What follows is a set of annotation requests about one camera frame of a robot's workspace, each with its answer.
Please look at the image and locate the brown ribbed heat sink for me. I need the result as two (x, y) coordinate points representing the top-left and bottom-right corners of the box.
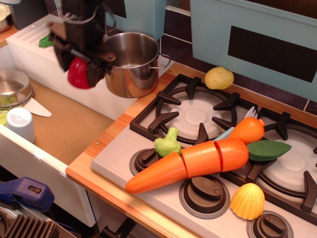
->
(0, 211), (62, 238)

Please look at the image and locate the purple toy eggplant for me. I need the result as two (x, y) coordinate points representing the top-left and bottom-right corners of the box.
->
(38, 35), (53, 48)

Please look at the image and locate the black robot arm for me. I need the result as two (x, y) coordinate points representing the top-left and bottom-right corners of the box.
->
(48, 0), (116, 89)

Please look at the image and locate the brown stove knob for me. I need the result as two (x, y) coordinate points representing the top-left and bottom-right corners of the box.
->
(179, 175), (230, 220)
(247, 211), (294, 238)
(129, 148), (162, 176)

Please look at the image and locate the small orange toy carrot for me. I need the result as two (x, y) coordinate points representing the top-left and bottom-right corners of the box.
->
(228, 117), (265, 145)

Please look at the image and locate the teal left cabinet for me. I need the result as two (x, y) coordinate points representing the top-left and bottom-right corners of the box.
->
(106, 0), (169, 40)

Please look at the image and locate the white toy stove top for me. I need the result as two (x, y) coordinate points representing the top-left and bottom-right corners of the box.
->
(90, 73), (317, 238)

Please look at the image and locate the brown middle stove knob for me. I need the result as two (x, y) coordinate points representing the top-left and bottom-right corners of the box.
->
(179, 175), (230, 220)

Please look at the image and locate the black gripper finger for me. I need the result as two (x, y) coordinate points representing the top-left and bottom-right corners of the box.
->
(53, 41), (74, 72)
(86, 59), (114, 87)

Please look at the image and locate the brown right stove knob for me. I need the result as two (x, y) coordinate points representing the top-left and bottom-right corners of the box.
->
(247, 211), (294, 238)

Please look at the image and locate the yellow toy potato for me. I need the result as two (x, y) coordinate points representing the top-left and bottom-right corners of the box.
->
(204, 67), (234, 90)

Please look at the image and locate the large orange toy carrot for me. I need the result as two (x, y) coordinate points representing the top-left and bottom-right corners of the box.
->
(125, 139), (249, 194)

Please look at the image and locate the green felt leaf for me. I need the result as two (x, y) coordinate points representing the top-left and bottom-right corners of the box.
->
(247, 140), (292, 162)

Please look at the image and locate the yellow toy corn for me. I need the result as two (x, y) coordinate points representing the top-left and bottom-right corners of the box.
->
(230, 183), (265, 220)

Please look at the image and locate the black right burner grate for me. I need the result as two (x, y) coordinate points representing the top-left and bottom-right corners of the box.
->
(221, 108), (317, 224)

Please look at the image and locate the brown left stove knob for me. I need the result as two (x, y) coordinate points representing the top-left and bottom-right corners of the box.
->
(129, 148), (162, 176)

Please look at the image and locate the light blue plastic cup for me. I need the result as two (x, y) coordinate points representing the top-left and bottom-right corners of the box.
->
(6, 107), (36, 143)

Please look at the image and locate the green toy broccoli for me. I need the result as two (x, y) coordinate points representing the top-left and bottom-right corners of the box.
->
(154, 127), (181, 157)

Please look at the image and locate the white toy sink unit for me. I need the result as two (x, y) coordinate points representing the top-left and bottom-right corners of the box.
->
(0, 15), (134, 227)

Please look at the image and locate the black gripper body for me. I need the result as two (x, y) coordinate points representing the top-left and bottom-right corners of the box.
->
(48, 13), (116, 63)

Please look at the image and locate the white light blue fork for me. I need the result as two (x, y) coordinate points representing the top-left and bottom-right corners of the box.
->
(213, 106), (258, 142)

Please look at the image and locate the teal cabinet with dark window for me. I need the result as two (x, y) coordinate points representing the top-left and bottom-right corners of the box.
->
(190, 0), (317, 101)

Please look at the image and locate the stainless steel pot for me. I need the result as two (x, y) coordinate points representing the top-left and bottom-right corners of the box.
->
(105, 32), (171, 98)

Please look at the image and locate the steel bowl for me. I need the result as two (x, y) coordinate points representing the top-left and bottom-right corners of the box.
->
(0, 69), (35, 109)

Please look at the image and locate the blue plastic clamp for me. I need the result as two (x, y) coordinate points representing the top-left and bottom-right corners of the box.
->
(0, 177), (54, 212)

